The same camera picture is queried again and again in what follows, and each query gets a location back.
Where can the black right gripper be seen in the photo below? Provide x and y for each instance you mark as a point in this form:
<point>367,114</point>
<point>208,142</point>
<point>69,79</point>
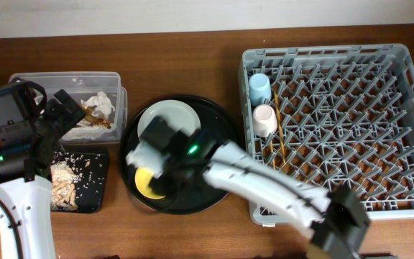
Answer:
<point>160,167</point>

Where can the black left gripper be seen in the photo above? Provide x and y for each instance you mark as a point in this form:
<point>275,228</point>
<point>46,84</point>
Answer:
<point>57,108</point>

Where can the brown gold coffee sachet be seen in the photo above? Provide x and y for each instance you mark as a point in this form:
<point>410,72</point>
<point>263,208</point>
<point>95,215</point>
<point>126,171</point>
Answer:
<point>95,119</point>

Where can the white paper napkin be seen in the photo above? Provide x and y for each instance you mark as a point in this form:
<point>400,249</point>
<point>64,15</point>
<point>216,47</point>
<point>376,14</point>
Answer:
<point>85,130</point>

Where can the light grey round plate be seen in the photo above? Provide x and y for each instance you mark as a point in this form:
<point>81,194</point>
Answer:
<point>179,115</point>

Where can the yellow plastic bowl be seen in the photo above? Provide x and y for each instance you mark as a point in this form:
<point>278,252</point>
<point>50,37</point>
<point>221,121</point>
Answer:
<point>142,179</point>

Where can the pink plastic cup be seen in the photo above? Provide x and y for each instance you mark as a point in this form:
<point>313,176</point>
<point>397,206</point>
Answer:
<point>264,120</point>

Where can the light blue plastic cup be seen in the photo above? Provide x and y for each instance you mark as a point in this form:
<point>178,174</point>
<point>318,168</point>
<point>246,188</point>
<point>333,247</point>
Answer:
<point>259,89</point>

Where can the wooden chopstick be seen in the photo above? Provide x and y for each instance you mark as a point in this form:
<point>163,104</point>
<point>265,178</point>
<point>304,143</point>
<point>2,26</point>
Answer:
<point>272,154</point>
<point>277,111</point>

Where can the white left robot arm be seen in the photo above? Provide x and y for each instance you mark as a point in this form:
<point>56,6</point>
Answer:
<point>25,220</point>

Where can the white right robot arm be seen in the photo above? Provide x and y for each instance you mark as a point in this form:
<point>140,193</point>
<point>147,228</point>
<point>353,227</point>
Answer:
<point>334,221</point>

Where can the clear plastic waste bin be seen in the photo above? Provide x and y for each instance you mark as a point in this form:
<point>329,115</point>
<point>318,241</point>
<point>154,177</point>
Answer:
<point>83,85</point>

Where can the grey plastic dishwasher rack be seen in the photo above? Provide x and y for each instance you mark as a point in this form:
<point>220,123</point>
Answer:
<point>347,117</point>

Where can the round black serving tray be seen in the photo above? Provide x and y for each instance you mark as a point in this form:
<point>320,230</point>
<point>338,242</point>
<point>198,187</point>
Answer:
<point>200,197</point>

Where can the black rectangular food tray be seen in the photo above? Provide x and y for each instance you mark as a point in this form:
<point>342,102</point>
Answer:
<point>92,180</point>

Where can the rice and nut scraps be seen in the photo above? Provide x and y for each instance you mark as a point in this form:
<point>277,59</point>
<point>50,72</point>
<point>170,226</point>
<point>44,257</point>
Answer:
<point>65,183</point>

